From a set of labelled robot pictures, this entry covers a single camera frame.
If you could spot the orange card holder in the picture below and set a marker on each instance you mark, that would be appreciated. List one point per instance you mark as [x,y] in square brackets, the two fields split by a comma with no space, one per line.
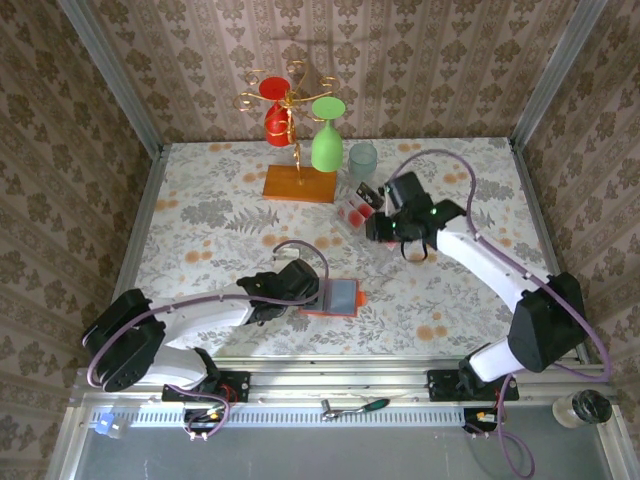
[342,297]

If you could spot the clear acrylic card tray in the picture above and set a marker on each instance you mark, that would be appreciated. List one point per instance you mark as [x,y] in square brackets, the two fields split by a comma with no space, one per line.
[345,223]

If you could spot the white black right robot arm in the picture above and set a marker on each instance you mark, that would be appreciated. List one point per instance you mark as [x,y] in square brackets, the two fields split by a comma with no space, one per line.
[480,260]

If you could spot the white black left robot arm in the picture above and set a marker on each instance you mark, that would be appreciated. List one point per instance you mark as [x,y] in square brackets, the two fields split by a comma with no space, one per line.
[210,312]

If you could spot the white card with red dot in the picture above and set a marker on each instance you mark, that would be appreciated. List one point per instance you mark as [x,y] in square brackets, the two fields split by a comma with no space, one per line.
[355,218]
[371,210]

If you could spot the black Vip card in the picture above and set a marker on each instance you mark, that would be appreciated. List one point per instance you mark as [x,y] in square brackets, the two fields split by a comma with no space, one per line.
[366,191]

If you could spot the clear teal glass tumbler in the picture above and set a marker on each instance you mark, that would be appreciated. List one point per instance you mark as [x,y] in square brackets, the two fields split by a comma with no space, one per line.
[362,167]

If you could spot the green wine glass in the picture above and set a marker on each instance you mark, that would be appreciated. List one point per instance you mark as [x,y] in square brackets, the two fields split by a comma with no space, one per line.
[327,150]

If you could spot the black base connector block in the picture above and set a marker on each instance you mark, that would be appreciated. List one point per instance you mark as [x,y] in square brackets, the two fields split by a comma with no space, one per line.
[472,424]
[200,422]

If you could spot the red wine glass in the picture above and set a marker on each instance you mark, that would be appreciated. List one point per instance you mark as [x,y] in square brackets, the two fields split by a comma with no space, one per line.
[277,130]

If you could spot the grey metal front panel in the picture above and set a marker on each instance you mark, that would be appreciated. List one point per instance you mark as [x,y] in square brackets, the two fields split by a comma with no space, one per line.
[325,455]

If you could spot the blue and clear plug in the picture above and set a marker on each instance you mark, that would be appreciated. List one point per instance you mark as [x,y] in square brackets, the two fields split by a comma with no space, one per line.
[104,425]

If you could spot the glass jar black lid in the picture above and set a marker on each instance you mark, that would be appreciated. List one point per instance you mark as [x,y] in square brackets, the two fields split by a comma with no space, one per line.
[592,406]

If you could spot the aluminium mounting rail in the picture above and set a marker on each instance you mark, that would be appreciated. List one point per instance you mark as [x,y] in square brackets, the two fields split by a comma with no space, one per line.
[340,380]

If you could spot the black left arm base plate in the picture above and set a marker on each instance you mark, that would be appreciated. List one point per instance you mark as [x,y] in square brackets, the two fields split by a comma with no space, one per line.
[240,385]

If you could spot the aluminium table side rail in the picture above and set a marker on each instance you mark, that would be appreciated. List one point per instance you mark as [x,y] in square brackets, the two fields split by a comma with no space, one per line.
[534,200]
[141,225]

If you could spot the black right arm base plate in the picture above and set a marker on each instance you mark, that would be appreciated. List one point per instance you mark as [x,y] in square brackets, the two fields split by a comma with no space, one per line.
[442,385]

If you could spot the aluminium frame post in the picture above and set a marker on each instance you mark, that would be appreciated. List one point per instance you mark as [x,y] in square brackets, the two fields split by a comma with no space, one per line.
[557,75]
[111,75]

